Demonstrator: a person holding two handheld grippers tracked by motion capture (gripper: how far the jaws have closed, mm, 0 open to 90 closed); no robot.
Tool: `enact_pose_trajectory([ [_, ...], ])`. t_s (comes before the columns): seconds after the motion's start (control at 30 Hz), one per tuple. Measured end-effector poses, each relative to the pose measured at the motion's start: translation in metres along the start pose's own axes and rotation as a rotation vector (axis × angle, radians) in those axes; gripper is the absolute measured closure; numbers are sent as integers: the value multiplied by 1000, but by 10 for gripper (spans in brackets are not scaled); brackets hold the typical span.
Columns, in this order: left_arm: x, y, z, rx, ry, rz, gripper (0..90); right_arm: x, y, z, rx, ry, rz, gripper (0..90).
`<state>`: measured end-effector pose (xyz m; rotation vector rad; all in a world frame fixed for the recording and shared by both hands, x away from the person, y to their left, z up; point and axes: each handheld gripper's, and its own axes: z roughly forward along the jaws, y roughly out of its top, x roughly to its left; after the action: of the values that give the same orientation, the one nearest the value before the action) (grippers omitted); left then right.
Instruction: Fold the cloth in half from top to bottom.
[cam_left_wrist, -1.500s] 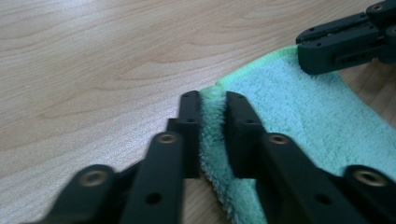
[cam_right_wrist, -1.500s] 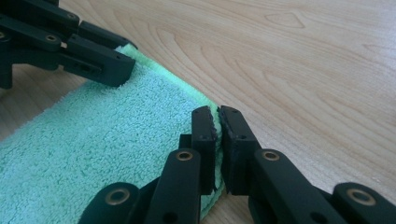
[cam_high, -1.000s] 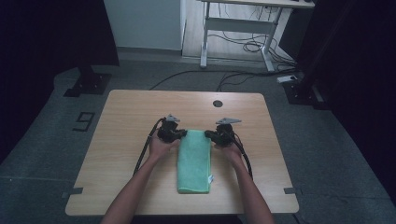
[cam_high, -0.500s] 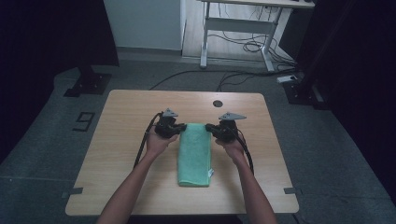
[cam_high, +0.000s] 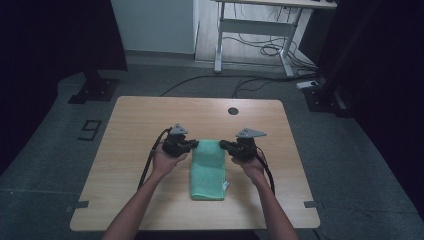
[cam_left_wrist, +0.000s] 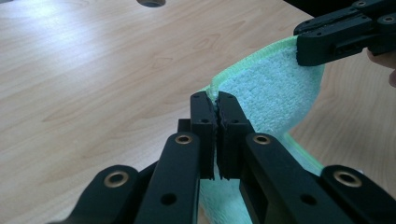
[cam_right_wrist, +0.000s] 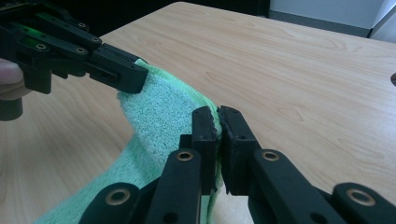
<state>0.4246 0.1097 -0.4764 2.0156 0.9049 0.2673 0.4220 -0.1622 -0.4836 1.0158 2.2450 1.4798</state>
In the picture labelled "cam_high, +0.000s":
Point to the white desk frame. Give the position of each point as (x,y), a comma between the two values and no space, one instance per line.
(255,27)

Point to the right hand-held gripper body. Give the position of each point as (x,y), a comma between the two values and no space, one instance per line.
(246,150)

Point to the black table grommet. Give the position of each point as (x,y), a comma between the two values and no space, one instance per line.
(233,111)

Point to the black stand base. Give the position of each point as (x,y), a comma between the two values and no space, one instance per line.
(96,90)
(321,100)

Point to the dark curtain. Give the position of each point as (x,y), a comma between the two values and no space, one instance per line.
(383,66)
(50,50)

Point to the white power strip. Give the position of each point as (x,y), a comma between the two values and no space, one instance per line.
(307,84)

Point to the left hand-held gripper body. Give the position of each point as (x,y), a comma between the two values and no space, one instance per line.
(175,146)

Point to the green cloth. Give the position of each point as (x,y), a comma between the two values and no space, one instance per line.
(208,173)

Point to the person's right hand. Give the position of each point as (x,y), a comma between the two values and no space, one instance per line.
(254,168)

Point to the person's left hand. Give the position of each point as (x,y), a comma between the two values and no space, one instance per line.
(163,165)

